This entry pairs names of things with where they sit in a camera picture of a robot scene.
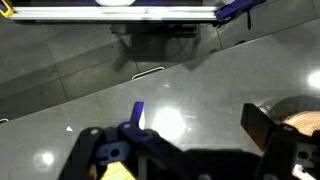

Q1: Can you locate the blue rail clamp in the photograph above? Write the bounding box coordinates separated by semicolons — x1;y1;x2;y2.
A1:
214;0;268;24

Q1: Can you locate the wicker basket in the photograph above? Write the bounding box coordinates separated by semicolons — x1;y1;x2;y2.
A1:
258;95;320;138

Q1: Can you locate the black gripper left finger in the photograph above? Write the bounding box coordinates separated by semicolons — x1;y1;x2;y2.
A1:
58;101;201;180

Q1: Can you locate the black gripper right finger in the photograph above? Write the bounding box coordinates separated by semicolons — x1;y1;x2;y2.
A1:
241;102;320;180

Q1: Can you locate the silver aluminium rail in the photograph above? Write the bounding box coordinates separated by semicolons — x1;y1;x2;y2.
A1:
10;5;218;23

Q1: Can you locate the yellow rail clamp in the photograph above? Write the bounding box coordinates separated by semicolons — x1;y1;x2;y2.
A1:
0;2;15;18

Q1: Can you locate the black hanging strap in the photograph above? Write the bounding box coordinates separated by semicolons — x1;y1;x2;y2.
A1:
245;9;253;31

